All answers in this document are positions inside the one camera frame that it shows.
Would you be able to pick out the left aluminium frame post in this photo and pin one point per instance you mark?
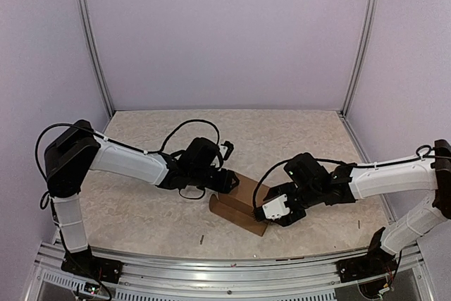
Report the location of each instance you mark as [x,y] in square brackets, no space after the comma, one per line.
[92,49]

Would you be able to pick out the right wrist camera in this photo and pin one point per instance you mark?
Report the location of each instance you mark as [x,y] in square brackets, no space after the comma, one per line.
[272,210]

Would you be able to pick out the front aluminium rail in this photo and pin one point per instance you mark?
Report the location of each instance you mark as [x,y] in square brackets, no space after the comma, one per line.
[147,277]

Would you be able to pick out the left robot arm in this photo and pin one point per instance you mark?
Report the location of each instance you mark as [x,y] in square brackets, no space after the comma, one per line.
[80,149]

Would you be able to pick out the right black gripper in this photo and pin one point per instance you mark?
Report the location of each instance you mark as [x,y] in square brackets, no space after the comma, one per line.
[285,220]

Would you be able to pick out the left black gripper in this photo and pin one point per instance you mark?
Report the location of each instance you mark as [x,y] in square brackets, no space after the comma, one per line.
[225,185]

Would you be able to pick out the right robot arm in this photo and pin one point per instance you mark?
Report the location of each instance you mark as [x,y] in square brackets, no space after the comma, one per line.
[312,184]

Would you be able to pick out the brown cardboard box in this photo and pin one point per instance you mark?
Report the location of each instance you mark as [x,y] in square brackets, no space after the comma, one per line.
[237,208]

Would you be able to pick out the aluminium frame post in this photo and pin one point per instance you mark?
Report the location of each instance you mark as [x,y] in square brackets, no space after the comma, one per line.
[365,36]
[92,49]

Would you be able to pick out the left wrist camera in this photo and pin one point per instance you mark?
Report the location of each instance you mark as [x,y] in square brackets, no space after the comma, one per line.
[226,149]

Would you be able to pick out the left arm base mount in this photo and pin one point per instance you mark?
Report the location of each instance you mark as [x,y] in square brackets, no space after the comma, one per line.
[96,268]

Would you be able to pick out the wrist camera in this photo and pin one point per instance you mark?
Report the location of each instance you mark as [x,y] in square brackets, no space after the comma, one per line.
[272,210]
[226,149]

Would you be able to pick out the right aluminium frame post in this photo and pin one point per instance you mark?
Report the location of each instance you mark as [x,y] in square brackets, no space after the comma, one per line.
[365,36]

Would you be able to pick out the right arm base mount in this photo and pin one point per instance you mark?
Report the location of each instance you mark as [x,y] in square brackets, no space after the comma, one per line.
[366,266]

